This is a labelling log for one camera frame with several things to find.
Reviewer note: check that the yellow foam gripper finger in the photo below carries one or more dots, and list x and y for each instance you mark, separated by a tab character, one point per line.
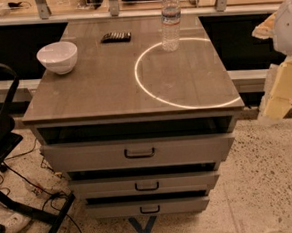
277	100

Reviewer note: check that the clear plastic water bottle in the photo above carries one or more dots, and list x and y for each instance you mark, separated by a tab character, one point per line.
170	19

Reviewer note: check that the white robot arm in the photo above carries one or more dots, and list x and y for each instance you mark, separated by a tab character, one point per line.
278	27

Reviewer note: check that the white ceramic bowl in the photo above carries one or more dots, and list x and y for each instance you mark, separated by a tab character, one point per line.
59	57

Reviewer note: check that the grey three-drawer cabinet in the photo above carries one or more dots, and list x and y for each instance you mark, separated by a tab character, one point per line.
136	90

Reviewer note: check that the black rectangular ridged object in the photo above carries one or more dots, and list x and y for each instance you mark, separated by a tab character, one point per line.
116	37

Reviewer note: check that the blue tape cross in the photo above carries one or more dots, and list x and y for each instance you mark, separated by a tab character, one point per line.
139	228

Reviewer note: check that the bottom grey drawer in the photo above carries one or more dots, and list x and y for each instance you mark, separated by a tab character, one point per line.
151	207

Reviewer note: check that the grey drawer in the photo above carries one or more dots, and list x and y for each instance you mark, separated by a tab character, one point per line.
151	207
144	185
138	153

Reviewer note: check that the middle grey drawer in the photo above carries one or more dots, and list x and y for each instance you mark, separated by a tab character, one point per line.
144	185

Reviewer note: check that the top grey drawer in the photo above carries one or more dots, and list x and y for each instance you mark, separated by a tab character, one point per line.
138	153

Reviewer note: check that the metal window rail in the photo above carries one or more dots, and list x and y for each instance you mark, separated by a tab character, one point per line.
39	11

